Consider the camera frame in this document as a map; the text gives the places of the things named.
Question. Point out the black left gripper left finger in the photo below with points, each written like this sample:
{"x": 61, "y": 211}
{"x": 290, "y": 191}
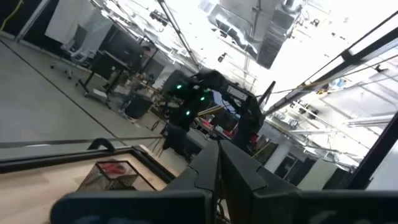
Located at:
{"x": 174, "y": 202}

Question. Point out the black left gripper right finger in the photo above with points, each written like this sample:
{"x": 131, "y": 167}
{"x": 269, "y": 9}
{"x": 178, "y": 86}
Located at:
{"x": 267, "y": 202}

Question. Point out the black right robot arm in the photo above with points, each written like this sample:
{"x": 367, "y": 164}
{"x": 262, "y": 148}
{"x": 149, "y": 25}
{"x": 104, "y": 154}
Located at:
{"x": 192, "y": 93}

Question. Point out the black mesh desk organizer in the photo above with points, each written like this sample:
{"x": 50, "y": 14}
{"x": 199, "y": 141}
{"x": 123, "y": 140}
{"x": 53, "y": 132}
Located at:
{"x": 105, "y": 182}

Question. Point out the white office chair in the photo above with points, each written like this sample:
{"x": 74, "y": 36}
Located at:
{"x": 79, "y": 46}

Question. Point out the black bin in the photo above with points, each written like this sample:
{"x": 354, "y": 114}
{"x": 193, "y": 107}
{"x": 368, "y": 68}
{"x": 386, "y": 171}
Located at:
{"x": 136, "y": 105}

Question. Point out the black rolling desk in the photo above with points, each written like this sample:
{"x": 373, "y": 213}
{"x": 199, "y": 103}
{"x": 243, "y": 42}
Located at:
{"x": 105, "y": 63}

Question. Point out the silver ventilation duct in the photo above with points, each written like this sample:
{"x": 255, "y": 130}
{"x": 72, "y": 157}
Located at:
{"x": 267, "y": 31}

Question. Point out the black overhead frame beam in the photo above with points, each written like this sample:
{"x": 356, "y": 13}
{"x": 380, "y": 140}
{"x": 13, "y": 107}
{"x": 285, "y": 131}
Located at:
{"x": 348, "y": 60}

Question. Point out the black aluminium table frame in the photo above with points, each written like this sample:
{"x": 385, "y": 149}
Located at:
{"x": 62, "y": 157}

